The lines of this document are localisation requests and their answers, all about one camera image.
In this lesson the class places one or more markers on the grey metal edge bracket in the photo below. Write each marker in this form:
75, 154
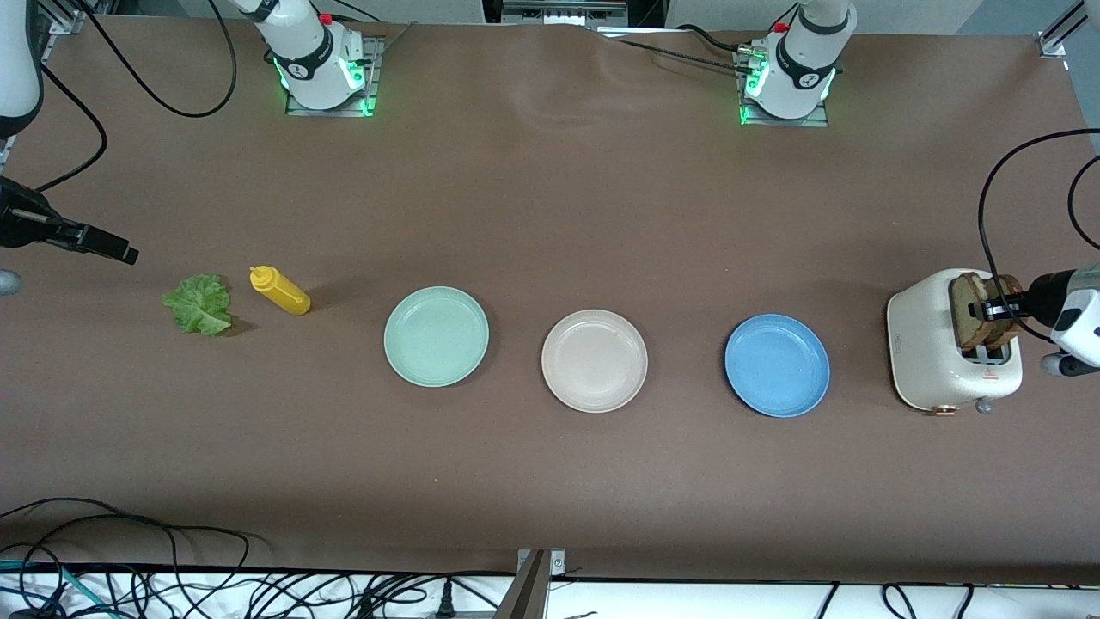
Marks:
528, 593

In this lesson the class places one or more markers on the beige plate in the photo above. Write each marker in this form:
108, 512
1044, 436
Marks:
594, 361

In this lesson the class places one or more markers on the blue plate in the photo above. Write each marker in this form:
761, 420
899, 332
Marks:
777, 365

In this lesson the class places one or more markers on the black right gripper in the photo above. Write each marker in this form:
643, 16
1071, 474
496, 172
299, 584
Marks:
24, 225

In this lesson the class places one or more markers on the aluminium frame rail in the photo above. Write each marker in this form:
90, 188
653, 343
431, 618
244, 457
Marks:
1050, 43
70, 21

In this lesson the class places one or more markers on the light brown bread slice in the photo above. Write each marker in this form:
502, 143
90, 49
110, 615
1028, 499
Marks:
962, 331

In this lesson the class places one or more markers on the black power plug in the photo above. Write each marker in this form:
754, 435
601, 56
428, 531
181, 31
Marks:
445, 604

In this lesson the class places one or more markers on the green lettuce leaf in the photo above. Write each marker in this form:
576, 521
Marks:
199, 305

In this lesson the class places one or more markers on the mint green plate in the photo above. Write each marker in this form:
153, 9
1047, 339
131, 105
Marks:
436, 336

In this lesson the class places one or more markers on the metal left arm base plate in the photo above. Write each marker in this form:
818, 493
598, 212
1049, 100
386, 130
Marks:
818, 121

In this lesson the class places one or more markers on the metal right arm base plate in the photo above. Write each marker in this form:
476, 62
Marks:
292, 107

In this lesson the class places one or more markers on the yellow mustard squeeze bottle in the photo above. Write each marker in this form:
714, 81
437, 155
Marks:
284, 294

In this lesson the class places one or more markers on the bread slice with dark crust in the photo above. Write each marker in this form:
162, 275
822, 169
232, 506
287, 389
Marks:
1012, 284

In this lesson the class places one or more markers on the silver metal bracket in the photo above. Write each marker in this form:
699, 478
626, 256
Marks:
563, 13

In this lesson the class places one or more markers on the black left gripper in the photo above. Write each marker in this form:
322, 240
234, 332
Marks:
1046, 294

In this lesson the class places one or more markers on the white toaster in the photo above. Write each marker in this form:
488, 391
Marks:
924, 344

